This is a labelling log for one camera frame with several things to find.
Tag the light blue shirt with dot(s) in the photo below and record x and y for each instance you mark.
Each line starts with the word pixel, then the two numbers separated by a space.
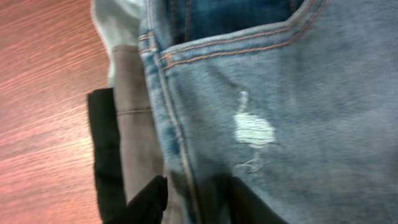
pixel 117 23

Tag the light blue jeans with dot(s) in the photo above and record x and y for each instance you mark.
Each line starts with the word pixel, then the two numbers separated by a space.
pixel 297 99

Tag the grey trousers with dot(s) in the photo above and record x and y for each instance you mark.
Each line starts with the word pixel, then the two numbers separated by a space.
pixel 141 156

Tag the black garment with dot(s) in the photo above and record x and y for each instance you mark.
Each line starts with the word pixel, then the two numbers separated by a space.
pixel 106 150

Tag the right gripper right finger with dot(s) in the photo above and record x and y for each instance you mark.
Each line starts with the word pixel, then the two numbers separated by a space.
pixel 245 207

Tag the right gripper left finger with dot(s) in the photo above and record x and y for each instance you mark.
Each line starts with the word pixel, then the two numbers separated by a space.
pixel 148 206

